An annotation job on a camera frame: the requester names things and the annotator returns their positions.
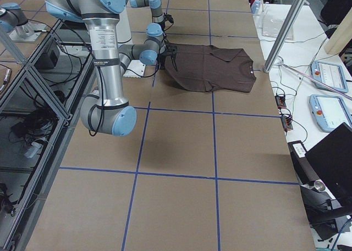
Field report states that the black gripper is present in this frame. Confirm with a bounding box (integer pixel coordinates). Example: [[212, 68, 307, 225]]
[[161, 13, 174, 26], [158, 42, 178, 70]]

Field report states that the dark brown t-shirt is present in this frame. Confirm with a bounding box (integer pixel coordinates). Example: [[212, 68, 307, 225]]
[[164, 44, 256, 93]]

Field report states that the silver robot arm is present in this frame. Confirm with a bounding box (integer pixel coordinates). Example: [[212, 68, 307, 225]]
[[129, 0, 174, 30], [46, 0, 176, 136]]

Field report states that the clear plastic bag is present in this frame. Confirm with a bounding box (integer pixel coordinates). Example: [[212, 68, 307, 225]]
[[259, 13, 284, 38]]

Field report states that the orange electronics board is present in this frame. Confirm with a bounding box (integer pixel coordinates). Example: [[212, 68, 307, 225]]
[[275, 95, 287, 109]]

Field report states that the far blue teach pendant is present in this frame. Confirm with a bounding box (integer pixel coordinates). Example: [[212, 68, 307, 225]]
[[311, 61, 348, 93]]

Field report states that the blue teach pendant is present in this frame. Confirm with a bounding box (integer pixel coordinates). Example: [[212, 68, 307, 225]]
[[309, 94, 351, 132], [311, 61, 348, 93]]

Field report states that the near blue teach pendant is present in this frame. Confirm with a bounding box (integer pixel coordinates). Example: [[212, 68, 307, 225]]
[[309, 94, 351, 132]]

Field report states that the black laptop computer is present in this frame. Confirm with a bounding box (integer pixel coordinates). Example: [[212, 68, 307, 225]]
[[305, 123, 351, 206]]

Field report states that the black stand with knob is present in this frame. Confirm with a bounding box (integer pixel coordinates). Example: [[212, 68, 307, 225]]
[[288, 141, 351, 240]]

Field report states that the white camera mast base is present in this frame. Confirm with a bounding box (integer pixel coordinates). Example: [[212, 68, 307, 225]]
[[116, 7, 146, 78]]

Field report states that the aluminium frame post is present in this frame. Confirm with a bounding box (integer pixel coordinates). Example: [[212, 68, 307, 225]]
[[263, 0, 306, 73]]

